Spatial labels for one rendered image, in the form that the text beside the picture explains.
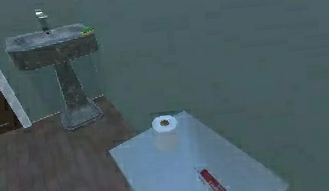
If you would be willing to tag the red tube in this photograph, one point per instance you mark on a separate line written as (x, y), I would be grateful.
(215, 185)

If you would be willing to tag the grey stone pedestal sink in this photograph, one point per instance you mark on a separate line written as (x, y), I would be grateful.
(55, 48)

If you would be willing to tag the pale blue table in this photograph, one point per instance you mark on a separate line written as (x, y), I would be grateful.
(179, 169)

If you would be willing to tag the silver tap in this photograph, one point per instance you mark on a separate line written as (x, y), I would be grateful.
(42, 20)

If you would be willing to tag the white toilet tissue roll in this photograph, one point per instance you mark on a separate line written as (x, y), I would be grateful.
(164, 127)

